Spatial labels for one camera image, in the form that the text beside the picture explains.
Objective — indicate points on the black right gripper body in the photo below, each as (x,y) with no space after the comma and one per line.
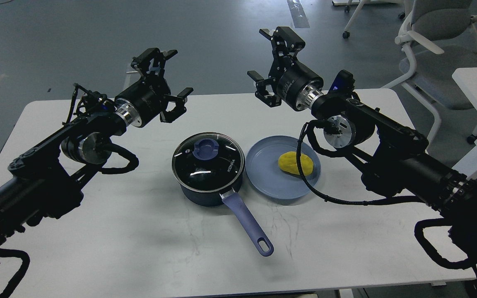
(292,80)

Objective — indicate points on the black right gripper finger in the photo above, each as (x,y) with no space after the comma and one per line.
(261,84)
(285,43)

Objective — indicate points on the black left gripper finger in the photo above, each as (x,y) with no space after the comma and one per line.
(179,101)
(152,62)

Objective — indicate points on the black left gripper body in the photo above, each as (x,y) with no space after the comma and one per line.
(148,97)

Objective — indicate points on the glass pot lid blue knob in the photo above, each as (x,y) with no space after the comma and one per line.
(207,162)

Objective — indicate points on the yellow potato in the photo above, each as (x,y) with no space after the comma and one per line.
(287,162)

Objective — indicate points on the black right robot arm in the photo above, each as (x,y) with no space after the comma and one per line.
(391,157)

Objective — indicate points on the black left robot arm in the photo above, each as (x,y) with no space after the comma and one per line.
(47,180)

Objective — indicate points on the dark blue saucepan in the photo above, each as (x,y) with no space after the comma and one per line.
(231,198)

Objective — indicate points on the blue round plate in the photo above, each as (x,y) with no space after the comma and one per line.
(273,171)

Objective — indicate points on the white grey office chair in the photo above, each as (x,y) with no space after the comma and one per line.
(437,37)

